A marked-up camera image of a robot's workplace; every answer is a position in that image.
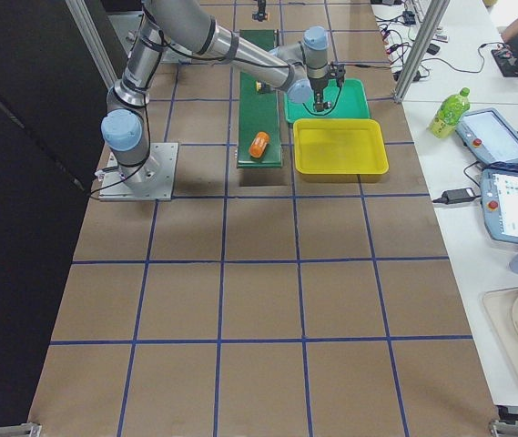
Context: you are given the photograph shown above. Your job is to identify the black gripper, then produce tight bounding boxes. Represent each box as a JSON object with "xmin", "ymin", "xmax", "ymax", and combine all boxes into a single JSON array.
[{"xmin": 257, "ymin": 0, "xmax": 346, "ymax": 112}]

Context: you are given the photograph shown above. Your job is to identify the green conveyor belt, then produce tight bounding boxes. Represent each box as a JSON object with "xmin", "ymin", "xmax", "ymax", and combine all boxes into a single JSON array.
[{"xmin": 235, "ymin": 29, "xmax": 284, "ymax": 170}]

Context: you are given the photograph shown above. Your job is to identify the green tray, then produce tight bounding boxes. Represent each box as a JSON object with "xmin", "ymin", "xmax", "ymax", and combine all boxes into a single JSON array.
[{"xmin": 284, "ymin": 78, "xmax": 371, "ymax": 124}]

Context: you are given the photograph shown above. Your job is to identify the yellow tray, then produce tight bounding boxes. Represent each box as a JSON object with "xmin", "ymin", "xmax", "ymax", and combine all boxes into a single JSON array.
[{"xmin": 293, "ymin": 118, "xmax": 389, "ymax": 175}]

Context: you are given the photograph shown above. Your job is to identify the green tea bottle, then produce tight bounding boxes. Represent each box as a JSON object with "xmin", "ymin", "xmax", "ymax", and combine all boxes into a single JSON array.
[{"xmin": 429, "ymin": 87, "xmax": 471, "ymax": 138}]

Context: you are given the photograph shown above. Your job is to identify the teach pendant tablet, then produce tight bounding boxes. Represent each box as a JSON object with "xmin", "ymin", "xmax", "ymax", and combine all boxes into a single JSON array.
[
  {"xmin": 455, "ymin": 107, "xmax": 518, "ymax": 165},
  {"xmin": 480, "ymin": 168, "xmax": 518, "ymax": 244}
]

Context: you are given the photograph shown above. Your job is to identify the black power adapter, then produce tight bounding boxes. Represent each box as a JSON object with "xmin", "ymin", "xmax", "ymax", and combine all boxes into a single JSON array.
[{"xmin": 432, "ymin": 188, "xmax": 478, "ymax": 205}]

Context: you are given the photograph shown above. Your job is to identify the beige tray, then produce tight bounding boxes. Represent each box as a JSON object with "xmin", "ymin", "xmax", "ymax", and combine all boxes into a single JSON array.
[{"xmin": 482, "ymin": 288, "xmax": 518, "ymax": 379}]

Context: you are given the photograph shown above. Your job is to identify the aluminium frame post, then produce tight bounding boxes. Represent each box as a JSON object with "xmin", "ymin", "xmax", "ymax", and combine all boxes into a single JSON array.
[{"xmin": 393, "ymin": 0, "xmax": 450, "ymax": 103}]

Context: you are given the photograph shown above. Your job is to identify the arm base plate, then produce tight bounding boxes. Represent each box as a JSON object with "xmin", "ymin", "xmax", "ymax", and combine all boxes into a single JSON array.
[{"xmin": 95, "ymin": 142, "xmax": 178, "ymax": 201}]

